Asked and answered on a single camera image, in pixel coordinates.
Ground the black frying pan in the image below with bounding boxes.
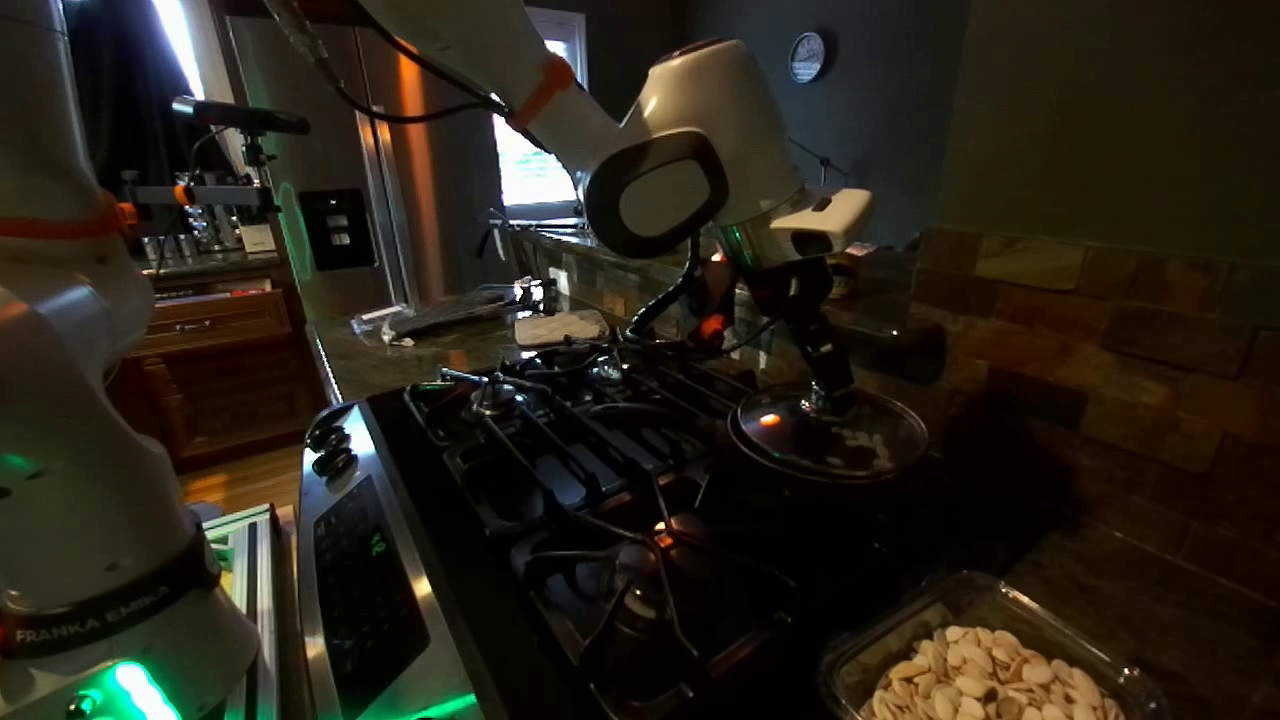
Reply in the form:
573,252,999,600
725,387,935,494

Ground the clear glass tray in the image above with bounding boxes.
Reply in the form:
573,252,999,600
347,286,518,350

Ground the black gas stove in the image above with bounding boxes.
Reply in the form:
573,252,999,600
290,335,991,720

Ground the black stereo camera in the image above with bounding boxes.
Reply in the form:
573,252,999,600
167,94,316,140

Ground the pale pasta pieces heap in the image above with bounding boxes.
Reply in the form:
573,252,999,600
855,625,1131,720

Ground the glass pan lid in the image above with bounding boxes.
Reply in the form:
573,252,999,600
727,382,933,484

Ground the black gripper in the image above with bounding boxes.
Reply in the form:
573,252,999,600
754,252,861,403

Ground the round wall clock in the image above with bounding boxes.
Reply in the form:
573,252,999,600
786,29,833,88

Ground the bright window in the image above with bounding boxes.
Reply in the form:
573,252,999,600
487,4,591,215

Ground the black switch panel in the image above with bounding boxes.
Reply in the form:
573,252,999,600
294,189,376,274

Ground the wooden cabinet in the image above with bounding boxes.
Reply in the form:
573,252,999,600
111,255,330,473

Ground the metal mounting frame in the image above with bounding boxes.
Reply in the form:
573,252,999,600
194,502,287,720

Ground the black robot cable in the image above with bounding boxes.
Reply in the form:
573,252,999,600
263,0,524,134

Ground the stainless steel refrigerator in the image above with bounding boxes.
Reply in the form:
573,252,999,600
224,12,502,304

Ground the clear glass food container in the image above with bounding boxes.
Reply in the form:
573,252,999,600
815,570,1174,720

